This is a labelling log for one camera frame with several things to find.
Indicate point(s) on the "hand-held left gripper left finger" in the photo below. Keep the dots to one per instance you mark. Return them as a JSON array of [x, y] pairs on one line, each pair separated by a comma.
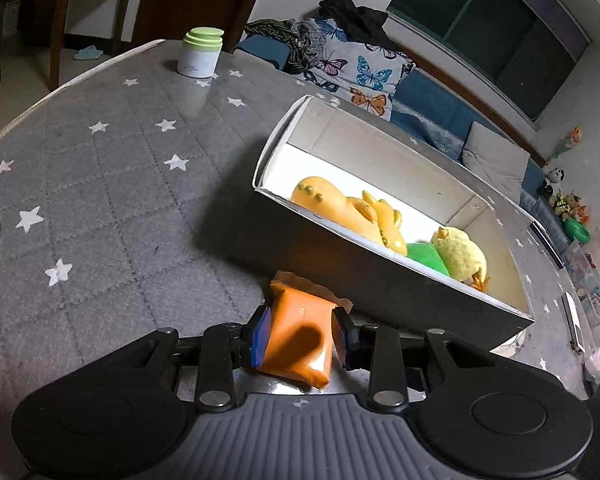
[[260, 337]]

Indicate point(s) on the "grey cardboard box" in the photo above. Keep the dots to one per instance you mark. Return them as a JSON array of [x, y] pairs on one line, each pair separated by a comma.
[[370, 280]]

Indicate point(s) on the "green bowl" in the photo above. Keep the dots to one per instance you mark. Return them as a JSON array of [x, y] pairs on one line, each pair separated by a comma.
[[579, 231]]

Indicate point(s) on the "black clothes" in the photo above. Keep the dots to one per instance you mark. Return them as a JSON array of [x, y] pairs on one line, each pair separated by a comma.
[[355, 17]]

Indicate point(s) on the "black remote control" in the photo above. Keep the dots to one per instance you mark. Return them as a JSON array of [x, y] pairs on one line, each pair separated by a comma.
[[545, 244]]

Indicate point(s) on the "panda plush toy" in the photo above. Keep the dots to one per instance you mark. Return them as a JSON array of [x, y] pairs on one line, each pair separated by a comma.
[[552, 182]]

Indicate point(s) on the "butterfly-print pillow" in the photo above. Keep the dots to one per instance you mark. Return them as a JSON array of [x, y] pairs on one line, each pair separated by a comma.
[[360, 70]]

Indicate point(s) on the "grey cushion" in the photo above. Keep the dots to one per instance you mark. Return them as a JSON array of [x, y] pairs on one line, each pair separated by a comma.
[[497, 160]]

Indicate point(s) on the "orange packet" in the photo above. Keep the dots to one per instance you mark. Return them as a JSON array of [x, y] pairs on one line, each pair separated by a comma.
[[297, 340]]

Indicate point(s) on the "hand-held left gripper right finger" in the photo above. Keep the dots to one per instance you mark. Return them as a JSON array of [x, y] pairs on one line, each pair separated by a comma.
[[341, 340]]

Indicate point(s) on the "large yellow rubber toy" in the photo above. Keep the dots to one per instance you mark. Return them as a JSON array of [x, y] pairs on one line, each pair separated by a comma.
[[330, 205]]

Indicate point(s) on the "clear plastic storage box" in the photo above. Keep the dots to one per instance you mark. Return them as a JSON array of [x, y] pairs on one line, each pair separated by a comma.
[[585, 275]]

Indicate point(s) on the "green packet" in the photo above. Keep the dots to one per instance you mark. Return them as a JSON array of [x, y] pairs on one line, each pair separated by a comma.
[[427, 256]]

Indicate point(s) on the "small yellow rubber toy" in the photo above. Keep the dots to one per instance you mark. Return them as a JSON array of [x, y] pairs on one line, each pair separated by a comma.
[[390, 232]]

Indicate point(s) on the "yellow plush chick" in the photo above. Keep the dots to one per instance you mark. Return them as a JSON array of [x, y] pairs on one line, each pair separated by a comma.
[[462, 255]]

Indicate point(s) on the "round built-in cooktop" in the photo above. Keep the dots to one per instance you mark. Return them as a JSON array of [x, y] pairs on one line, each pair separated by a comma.
[[512, 344]]

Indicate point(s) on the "blue slipper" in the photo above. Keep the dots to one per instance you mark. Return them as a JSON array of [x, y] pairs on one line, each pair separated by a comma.
[[89, 53]]

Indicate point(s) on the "blue sofa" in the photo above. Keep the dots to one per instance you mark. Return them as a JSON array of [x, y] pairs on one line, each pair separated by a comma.
[[430, 110]]

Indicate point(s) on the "grey star-print tablecloth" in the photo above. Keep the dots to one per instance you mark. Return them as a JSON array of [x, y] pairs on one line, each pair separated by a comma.
[[130, 200]]

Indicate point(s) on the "white remote control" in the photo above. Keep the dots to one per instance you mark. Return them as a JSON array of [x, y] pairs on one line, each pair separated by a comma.
[[574, 320]]

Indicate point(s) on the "white jar with green lid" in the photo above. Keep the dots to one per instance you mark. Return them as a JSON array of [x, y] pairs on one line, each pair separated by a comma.
[[197, 55]]

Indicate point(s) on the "artificial flower wall decoration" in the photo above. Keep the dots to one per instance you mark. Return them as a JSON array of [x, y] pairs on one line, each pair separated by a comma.
[[570, 141]]

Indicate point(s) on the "dark window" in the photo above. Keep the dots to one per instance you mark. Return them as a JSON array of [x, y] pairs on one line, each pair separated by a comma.
[[490, 20]]

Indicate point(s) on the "striped dark clothing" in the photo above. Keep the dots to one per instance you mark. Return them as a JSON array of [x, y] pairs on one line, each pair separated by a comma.
[[290, 40]]

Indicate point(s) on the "small plush toys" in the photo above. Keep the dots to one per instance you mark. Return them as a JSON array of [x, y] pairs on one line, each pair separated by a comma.
[[572, 207]]

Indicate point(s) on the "brown wooden door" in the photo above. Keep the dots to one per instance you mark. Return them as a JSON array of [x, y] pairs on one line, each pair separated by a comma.
[[195, 0]]

